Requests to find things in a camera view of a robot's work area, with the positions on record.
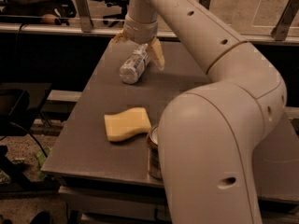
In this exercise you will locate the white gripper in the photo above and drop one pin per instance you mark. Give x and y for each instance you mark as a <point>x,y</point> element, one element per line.
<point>140,32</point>

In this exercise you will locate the clear plastic water bottle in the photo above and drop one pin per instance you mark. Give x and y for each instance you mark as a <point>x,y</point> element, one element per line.
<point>135,65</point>

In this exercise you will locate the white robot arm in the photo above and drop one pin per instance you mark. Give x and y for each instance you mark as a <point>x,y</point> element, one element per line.
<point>207,135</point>

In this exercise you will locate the yellow sponge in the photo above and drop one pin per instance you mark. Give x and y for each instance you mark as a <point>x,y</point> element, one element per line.
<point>127,124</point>

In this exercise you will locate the open soda can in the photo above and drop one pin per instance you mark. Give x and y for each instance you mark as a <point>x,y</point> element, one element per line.
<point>154,168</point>

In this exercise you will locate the seated person in background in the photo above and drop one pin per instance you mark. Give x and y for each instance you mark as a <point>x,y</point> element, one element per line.
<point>40,11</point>

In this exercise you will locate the glass barrier panel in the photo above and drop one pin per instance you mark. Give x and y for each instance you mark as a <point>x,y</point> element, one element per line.
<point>248,17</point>

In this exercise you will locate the black side table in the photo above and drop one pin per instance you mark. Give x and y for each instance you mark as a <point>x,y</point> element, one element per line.
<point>20,103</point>

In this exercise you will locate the green crumpled wrapper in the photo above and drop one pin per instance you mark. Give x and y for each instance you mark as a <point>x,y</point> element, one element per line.
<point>40,156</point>

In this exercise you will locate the black shoe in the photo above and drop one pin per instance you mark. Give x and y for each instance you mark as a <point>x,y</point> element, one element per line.
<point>42,218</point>

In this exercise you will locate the left metal glass bracket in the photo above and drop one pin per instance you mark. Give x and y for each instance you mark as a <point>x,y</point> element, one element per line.
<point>86,22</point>

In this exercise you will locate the middle metal glass bracket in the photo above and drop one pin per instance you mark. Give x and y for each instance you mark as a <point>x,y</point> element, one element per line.
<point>205,3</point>

